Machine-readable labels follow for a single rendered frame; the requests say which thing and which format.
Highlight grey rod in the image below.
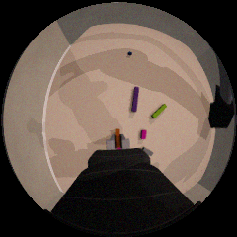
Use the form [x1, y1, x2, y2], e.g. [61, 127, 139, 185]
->
[142, 147, 153, 156]

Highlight lime green rod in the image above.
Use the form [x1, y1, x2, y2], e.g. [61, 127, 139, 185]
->
[151, 104, 167, 119]

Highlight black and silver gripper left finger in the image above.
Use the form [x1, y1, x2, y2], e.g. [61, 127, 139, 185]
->
[106, 134, 116, 150]

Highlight purple rod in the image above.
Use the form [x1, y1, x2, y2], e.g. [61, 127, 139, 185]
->
[131, 87, 139, 112]

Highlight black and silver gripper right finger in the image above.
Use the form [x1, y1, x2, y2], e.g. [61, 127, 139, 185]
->
[120, 134, 130, 149]

